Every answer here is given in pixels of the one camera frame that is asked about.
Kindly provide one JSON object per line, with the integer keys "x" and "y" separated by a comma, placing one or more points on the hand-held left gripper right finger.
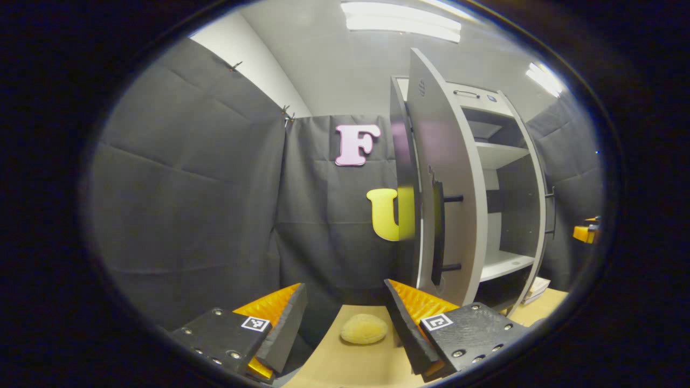
{"x": 412, "y": 334}

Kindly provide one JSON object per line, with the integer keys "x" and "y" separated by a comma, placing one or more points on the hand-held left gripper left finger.
{"x": 283, "y": 331}

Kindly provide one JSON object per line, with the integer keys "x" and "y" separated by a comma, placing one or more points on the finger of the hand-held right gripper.
{"x": 583, "y": 233}

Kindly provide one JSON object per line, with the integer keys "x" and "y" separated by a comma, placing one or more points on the white cabinet door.
{"x": 458, "y": 161}
{"x": 542, "y": 178}

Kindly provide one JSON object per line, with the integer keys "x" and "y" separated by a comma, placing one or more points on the white and grey cabinet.
{"x": 504, "y": 153}

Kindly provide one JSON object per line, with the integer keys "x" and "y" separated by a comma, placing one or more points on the pale yellow round bun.
{"x": 364, "y": 328}

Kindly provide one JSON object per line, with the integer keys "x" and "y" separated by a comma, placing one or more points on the white flat box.
{"x": 537, "y": 289}

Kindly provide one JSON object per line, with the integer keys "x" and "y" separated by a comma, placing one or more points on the black backdrop cloth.
{"x": 188, "y": 205}
{"x": 574, "y": 156}

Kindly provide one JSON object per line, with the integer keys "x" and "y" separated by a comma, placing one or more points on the long ceiling light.
{"x": 544, "y": 80}
{"x": 401, "y": 21}

